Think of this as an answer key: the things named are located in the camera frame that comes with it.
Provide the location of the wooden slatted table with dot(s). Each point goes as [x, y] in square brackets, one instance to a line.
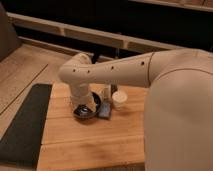
[69, 144]

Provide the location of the wooden shelf rail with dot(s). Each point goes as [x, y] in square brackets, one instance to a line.
[90, 35]

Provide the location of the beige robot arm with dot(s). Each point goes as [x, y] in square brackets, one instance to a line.
[178, 111]

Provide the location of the black floor mat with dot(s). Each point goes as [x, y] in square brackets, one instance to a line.
[20, 145]

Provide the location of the clear plastic bottle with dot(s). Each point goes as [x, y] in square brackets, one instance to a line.
[107, 93]

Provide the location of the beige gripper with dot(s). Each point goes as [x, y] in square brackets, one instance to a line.
[82, 96]

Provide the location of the black round bowl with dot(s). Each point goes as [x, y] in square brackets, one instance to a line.
[85, 112]

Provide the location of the white paper cup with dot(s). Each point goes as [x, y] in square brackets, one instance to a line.
[119, 99]

